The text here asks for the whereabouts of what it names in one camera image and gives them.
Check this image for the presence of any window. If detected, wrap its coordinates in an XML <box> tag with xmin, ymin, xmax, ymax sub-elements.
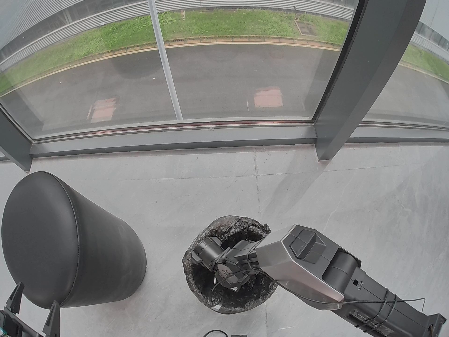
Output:
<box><xmin>0</xmin><ymin>0</ymin><xmax>449</xmax><ymax>173</ymax></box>

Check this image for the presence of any dark grey round chair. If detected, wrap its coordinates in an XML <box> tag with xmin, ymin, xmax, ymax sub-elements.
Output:
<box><xmin>1</xmin><ymin>171</ymin><xmax>147</xmax><ymax>310</ymax></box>

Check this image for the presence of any black plastic bag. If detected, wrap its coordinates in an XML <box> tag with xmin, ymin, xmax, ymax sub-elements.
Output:
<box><xmin>182</xmin><ymin>216</ymin><xmax>279</xmax><ymax>315</ymax></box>

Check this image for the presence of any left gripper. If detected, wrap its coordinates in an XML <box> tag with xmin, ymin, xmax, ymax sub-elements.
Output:
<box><xmin>0</xmin><ymin>282</ymin><xmax>61</xmax><ymax>337</ymax></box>

